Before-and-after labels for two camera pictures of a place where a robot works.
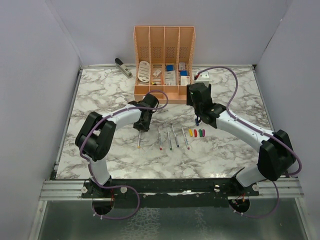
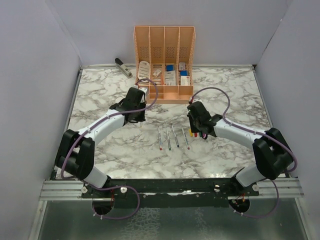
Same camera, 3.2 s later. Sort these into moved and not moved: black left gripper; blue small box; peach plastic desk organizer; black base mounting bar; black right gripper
Moved: black right gripper; black left gripper
Not moved: blue small box; black base mounting bar; peach plastic desk organizer
